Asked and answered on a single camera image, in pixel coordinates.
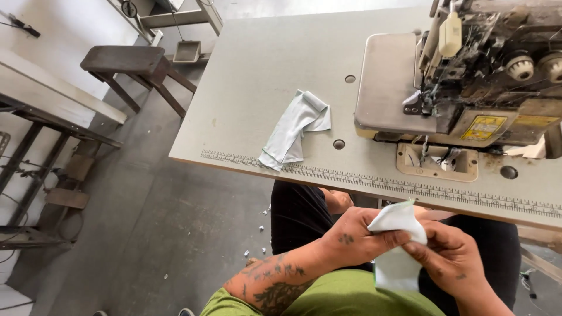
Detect beige machine base plate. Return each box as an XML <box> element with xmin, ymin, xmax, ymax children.
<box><xmin>395</xmin><ymin>142</ymin><xmax>479</xmax><ymax>183</ymax></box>

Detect white fabric scraps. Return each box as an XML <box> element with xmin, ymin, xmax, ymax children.
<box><xmin>243</xmin><ymin>204</ymin><xmax>273</xmax><ymax>281</ymax></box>

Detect green shirt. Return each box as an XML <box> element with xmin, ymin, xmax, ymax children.
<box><xmin>200</xmin><ymin>269</ymin><xmax>447</xmax><ymax>316</ymax></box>

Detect grey table frame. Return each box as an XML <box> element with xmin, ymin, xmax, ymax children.
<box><xmin>105</xmin><ymin>0</ymin><xmax>224</xmax><ymax>46</ymax></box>

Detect printed measuring tape strip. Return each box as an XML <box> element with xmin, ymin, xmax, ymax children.
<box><xmin>201</xmin><ymin>149</ymin><xmax>562</xmax><ymax>219</ymax></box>

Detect beige overlock sewing machine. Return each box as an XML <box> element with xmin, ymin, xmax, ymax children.
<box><xmin>354</xmin><ymin>0</ymin><xmax>562</xmax><ymax>159</ymax></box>

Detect black trousers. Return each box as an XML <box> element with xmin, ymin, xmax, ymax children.
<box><xmin>270</xmin><ymin>179</ymin><xmax>522</xmax><ymax>310</ymax></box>

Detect grey metal tray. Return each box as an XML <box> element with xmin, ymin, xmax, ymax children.
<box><xmin>172</xmin><ymin>40</ymin><xmax>202</xmax><ymax>64</ymax></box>

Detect dark wooden stool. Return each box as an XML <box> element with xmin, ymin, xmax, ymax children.
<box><xmin>80</xmin><ymin>45</ymin><xmax>198</xmax><ymax>119</ymax></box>

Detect white sheet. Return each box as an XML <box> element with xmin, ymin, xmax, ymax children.
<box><xmin>0</xmin><ymin>283</ymin><xmax>34</xmax><ymax>316</ymax></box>

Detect pale folded fabric piece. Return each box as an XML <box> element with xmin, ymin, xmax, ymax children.
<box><xmin>257</xmin><ymin>90</ymin><xmax>332</xmax><ymax>172</ymax></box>

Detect white sewing table metal frame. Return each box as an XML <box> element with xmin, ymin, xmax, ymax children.
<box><xmin>0</xmin><ymin>47</ymin><xmax>128</xmax><ymax>252</ymax></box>

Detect small white fabric piece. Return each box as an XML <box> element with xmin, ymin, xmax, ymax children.
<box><xmin>367</xmin><ymin>200</ymin><xmax>428</xmax><ymax>293</ymax></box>

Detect person's left hand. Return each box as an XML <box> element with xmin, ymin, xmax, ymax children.
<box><xmin>323</xmin><ymin>206</ymin><xmax>412</xmax><ymax>268</ymax></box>

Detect black wall fixture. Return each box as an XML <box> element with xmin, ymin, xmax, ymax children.
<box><xmin>0</xmin><ymin>10</ymin><xmax>41</xmax><ymax>39</ymax></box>

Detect person's right hand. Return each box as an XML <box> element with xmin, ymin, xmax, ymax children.
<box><xmin>402</xmin><ymin>219</ymin><xmax>489</xmax><ymax>300</ymax></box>

